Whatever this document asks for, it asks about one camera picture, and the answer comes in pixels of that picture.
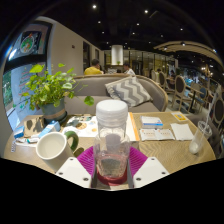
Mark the grey chevron cushion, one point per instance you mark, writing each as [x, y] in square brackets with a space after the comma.
[128, 90]

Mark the clear plastic cup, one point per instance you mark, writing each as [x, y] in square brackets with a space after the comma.
[199, 138]

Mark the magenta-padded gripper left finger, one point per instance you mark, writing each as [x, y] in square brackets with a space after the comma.
[74, 171]

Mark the grey curved sofa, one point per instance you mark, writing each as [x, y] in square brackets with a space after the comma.
[93, 90]

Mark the printed paper menu sheet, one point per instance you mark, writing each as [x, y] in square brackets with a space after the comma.
[83, 126]

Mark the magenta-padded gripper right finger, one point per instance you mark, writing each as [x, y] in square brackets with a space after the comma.
[151, 170]

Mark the green potted plant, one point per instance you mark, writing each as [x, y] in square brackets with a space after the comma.
[50, 88]

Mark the pill blister pack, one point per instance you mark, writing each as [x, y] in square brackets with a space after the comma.
[13, 146]

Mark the brown flat pouch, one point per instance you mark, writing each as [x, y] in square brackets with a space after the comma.
[33, 126]

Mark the small blue white carton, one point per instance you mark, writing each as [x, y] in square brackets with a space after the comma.
[50, 128]

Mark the framed food poster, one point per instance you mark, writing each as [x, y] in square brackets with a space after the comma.
[28, 42]

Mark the pale green mug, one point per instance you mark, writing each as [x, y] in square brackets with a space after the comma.
[53, 150]

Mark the small yellow card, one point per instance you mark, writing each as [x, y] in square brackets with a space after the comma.
[180, 116]

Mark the group of dining chairs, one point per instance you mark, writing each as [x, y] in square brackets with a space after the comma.
[186, 88]

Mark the person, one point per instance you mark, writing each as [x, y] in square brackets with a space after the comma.
[129, 69]
[92, 68]

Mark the clear bottle with white cap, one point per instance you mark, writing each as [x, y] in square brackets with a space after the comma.
[111, 113]

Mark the group of ceiling lights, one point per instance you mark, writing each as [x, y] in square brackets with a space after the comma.
[94, 6]

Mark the white paper napkin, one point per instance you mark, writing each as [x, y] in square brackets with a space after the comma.
[182, 131]

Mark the white card pack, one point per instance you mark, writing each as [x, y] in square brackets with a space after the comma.
[151, 122]

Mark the glass window with stickers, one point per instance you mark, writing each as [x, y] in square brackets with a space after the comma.
[16, 86]

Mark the white round pillar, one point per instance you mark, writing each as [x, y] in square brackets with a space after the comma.
[117, 55]

